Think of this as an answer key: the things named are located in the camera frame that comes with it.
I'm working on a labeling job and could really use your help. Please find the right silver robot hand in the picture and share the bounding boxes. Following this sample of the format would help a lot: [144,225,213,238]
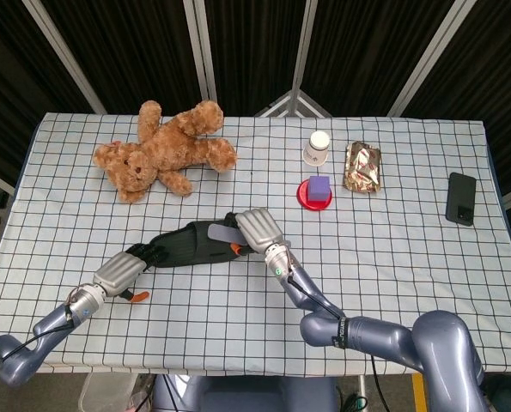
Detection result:
[222,208,284,259]

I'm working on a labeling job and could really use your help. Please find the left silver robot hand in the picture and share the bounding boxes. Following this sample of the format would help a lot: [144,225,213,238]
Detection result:
[92,242,167,303]

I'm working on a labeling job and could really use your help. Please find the black rubber slipper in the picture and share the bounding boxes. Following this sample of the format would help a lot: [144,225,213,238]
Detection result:
[146,221,265,269]

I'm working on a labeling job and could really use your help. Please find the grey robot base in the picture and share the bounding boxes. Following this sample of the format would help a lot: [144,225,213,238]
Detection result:
[151,374,340,412]

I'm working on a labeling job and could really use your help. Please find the red round lid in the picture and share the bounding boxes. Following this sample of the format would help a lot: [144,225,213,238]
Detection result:
[296,179,334,212]

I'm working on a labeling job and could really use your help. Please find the purple foam cube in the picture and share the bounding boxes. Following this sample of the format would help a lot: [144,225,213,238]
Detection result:
[307,174,332,204]

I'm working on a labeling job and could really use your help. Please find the checkered white tablecloth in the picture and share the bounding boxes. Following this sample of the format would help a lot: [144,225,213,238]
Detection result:
[0,112,511,378]

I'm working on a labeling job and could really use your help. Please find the white paper cup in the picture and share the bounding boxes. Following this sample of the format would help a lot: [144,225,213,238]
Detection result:
[303,130,332,167]

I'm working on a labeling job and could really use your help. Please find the clear plastic container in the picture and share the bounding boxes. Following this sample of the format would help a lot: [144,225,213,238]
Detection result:
[77,372,139,412]

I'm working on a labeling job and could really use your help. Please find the brown teddy bear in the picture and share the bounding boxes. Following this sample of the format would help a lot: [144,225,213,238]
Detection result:
[92,100,239,204]

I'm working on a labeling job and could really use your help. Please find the gold foil snack packet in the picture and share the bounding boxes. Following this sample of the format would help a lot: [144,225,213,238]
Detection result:
[343,141,384,195]

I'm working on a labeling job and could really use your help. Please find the folding screen partition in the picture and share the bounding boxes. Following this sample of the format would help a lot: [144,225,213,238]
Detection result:
[0,0,511,211]

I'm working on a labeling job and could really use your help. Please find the black smartphone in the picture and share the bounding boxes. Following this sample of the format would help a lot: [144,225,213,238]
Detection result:
[445,172,478,227]

